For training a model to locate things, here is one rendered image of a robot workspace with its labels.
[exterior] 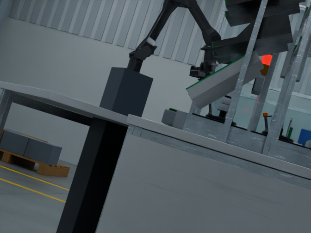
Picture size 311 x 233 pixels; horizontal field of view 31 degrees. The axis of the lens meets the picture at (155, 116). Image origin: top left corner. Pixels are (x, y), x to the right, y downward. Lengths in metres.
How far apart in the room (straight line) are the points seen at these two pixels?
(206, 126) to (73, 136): 9.07
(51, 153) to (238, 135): 5.54
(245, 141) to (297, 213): 0.64
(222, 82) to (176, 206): 0.52
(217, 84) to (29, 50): 10.17
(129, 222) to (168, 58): 9.27
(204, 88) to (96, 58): 9.44
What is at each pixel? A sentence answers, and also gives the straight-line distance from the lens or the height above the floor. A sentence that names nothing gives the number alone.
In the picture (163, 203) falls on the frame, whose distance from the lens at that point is 1.76.
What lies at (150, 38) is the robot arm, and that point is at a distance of 2.43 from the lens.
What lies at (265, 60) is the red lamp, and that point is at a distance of 2.72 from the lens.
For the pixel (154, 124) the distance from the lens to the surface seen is 1.76.
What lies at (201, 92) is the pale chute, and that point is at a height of 1.02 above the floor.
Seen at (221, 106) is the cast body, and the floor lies 1.04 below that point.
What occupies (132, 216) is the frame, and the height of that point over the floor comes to 0.56.
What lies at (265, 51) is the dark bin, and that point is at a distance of 2.26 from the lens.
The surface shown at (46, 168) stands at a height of 0.09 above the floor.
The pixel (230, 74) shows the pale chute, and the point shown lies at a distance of 2.02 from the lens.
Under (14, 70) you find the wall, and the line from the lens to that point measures 12.11.
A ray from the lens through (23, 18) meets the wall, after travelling 12.29.
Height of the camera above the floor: 0.78
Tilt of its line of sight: 3 degrees up
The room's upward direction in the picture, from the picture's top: 17 degrees clockwise
